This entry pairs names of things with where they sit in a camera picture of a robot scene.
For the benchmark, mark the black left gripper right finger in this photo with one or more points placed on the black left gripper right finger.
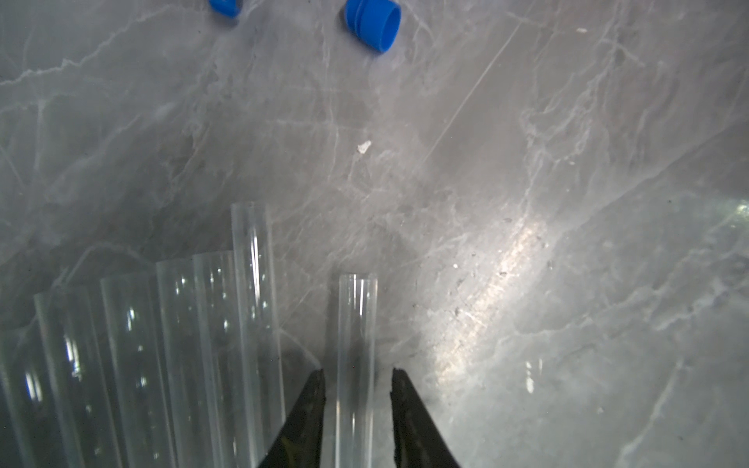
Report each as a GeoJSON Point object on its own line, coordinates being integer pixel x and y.
{"type": "Point", "coordinates": [418, 443]}

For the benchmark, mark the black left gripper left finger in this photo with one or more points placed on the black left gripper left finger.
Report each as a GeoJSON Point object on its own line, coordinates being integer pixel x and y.
{"type": "Point", "coordinates": [299, 442]}

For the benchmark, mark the blue stopper removed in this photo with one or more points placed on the blue stopper removed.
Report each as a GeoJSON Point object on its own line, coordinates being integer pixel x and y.
{"type": "Point", "coordinates": [375, 22]}
{"type": "Point", "coordinates": [227, 8]}

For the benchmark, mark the capped test tube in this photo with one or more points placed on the capped test tube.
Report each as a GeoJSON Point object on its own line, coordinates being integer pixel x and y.
{"type": "Point", "coordinates": [131, 329]}
{"type": "Point", "coordinates": [356, 342]}
{"type": "Point", "coordinates": [259, 327]}
{"type": "Point", "coordinates": [27, 389]}
{"type": "Point", "coordinates": [186, 377]}
{"type": "Point", "coordinates": [77, 377]}
{"type": "Point", "coordinates": [218, 322]}

